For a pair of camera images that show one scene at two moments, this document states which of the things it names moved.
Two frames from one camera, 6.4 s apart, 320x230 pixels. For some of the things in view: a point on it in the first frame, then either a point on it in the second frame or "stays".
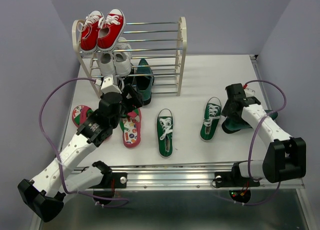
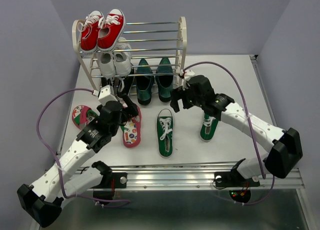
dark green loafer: x=144 y=84 stays
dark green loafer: x=231 y=126 → x=164 y=79
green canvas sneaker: x=165 y=133 stays
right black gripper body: x=227 y=110 → x=197 y=100
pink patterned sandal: x=130 y=126 stays
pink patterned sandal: x=80 y=114 stays
